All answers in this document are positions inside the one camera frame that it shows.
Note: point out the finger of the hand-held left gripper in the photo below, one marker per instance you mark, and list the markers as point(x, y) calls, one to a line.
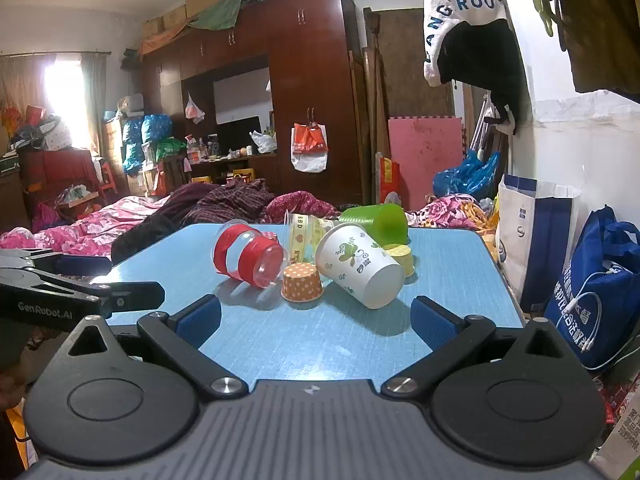
point(82, 264)
point(135, 294)

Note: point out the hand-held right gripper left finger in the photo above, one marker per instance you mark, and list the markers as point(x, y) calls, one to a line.
point(200, 316)

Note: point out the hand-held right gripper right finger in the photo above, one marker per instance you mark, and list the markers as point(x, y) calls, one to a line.
point(432, 319)

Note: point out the yellow polka-dot paper cup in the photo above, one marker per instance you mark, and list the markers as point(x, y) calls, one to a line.
point(402, 257)

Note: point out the clear cup with red band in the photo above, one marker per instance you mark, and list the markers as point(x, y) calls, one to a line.
point(250, 255)

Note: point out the white cup with green print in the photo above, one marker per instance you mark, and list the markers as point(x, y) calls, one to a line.
point(357, 260)

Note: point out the small red polka-dot cup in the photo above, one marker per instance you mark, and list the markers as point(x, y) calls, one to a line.
point(270, 235)

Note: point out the orange polka-dot paper cup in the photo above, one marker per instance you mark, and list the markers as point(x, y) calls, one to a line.
point(302, 282)

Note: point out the green plastic cup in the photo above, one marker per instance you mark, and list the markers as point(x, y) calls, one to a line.
point(380, 220)

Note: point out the clear cup with yellow band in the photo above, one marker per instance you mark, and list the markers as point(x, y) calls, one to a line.
point(302, 235)

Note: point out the pink floral blanket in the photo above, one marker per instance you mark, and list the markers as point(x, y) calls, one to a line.
point(85, 230)

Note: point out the black cloth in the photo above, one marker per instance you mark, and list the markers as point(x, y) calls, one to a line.
point(145, 237)

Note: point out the red plastic stool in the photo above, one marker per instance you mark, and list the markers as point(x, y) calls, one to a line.
point(107, 175)

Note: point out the floral quilt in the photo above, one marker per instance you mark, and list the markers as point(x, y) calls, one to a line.
point(450, 212)

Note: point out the dark plaid clothes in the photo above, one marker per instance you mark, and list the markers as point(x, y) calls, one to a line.
point(225, 200)

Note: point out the white and blue paper bag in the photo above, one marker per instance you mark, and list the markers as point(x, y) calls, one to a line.
point(535, 240)

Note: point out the stack of blue plastic bags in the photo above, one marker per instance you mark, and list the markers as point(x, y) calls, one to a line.
point(142, 135)

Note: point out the red and yellow bag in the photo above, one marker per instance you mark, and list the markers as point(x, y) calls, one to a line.
point(389, 180)

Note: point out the green plastic bag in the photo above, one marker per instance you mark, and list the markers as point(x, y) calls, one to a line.
point(170, 147)

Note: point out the blue plastic bag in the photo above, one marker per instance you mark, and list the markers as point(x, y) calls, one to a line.
point(467, 175)

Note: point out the magenta cloth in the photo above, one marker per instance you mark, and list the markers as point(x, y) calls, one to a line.
point(300, 205)

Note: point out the window curtain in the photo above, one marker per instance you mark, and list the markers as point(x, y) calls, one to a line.
point(95, 105)

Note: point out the pink foam mat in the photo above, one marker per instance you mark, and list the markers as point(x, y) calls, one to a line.
point(425, 155)

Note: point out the blue tote bag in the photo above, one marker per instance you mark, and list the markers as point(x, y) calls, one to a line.
point(600, 280)

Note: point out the white crumpled plastic bag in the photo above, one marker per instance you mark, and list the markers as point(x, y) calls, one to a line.
point(263, 142)

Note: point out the small white plastic bag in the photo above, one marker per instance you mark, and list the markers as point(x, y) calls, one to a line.
point(195, 109)

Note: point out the orange and white plastic bag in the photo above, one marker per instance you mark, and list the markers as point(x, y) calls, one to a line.
point(309, 147)

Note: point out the red printed packet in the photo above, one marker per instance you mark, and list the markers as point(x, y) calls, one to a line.
point(622, 400)

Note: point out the wooden boards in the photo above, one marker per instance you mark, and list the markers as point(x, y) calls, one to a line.
point(372, 110)

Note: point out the white printed carton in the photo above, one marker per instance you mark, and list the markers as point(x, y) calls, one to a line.
point(620, 450)

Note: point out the black hanging garment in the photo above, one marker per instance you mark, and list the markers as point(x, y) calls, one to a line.
point(487, 60)

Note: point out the brown wooden wardrobe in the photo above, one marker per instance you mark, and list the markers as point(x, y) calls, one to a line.
point(310, 70)

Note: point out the green cloth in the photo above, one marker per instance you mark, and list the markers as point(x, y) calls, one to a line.
point(225, 10)

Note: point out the white cloth with lettering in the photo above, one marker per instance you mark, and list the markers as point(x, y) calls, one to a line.
point(450, 5)

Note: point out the dark hanging garment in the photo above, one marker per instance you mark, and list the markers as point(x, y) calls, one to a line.
point(605, 25)

